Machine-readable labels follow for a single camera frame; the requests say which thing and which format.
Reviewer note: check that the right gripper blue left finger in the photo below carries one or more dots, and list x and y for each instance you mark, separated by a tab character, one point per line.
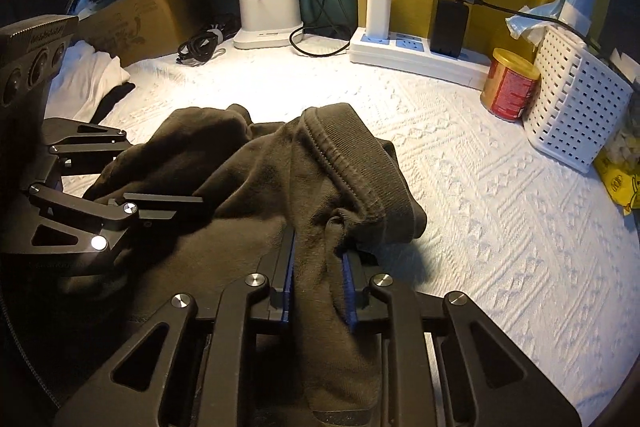
278	267

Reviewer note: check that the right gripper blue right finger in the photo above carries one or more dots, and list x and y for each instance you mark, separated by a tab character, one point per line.
362	308

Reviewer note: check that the dark brown t-shirt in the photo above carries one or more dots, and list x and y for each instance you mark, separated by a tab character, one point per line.
323	173

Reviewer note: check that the white garment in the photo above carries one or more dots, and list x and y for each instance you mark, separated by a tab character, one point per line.
86	76

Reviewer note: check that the white power strip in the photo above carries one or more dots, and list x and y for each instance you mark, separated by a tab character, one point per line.
408	53

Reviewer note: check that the brown cardboard box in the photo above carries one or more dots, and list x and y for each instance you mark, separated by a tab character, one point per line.
134	30

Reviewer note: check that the red gold tin can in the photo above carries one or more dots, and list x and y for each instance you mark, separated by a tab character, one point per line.
510	84

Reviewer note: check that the white charger adapter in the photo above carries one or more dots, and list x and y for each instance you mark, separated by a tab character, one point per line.
378	18

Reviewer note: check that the white desk lamp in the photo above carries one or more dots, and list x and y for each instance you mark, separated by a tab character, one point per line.
268	24

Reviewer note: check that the black charger adapter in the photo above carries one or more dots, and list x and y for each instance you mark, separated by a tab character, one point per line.
447	27

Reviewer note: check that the white perforated plastic basket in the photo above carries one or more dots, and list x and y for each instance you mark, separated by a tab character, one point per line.
578	104

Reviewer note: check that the yellow snack packet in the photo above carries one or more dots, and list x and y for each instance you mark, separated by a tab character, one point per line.
621	182

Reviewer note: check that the blue white crumpled tissue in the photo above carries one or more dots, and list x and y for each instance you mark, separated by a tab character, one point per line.
531	24

